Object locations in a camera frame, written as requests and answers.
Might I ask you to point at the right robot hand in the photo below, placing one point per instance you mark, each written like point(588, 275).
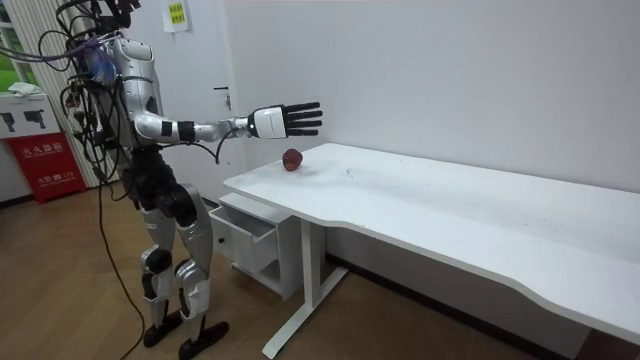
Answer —
point(270, 122)

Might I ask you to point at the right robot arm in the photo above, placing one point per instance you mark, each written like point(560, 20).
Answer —
point(205, 131)

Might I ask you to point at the red apple soft toy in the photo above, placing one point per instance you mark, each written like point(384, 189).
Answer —
point(292, 159)

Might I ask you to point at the white door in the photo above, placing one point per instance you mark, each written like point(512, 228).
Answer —
point(200, 60)

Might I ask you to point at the open white drawer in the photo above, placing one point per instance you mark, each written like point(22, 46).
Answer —
point(245, 247)

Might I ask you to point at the white drawer cabinet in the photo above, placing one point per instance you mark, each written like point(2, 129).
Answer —
point(295, 250)

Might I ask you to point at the robot legs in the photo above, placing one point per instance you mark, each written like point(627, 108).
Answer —
point(197, 235)

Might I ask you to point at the robot body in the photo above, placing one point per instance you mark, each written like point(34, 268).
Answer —
point(135, 65)

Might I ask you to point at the white desk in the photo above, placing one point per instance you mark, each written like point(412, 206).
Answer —
point(450, 210)

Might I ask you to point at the white pleated curtain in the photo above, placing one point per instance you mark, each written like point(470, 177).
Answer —
point(50, 85)

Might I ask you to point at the red fire extinguisher box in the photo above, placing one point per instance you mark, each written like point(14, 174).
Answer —
point(47, 165)

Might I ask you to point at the white printed carton box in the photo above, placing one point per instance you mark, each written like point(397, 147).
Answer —
point(25, 117)

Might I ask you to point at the white crumpled cloth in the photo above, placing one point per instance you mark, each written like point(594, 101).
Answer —
point(24, 89)

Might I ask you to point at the window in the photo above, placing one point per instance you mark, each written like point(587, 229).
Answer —
point(10, 65)

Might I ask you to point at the white paper wall notice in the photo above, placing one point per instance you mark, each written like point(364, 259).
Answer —
point(175, 15)

